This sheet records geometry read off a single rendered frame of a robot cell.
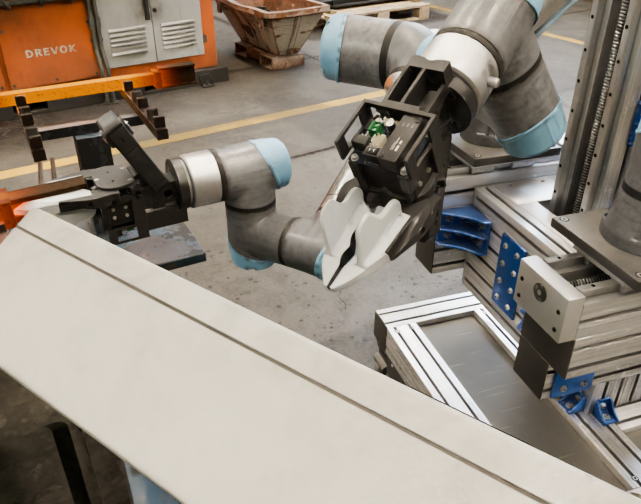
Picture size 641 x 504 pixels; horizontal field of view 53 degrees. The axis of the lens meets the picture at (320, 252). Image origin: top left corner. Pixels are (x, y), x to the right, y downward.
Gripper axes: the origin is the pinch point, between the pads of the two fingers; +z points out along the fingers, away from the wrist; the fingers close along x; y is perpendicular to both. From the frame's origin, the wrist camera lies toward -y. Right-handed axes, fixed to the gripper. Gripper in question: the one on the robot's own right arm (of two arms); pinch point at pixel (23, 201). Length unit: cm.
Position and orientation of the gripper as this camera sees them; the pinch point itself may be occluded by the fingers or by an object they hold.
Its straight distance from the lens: 86.6
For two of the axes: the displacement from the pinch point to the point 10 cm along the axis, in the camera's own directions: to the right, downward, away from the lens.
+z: -8.8, 2.5, -4.0
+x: -4.7, -4.6, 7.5
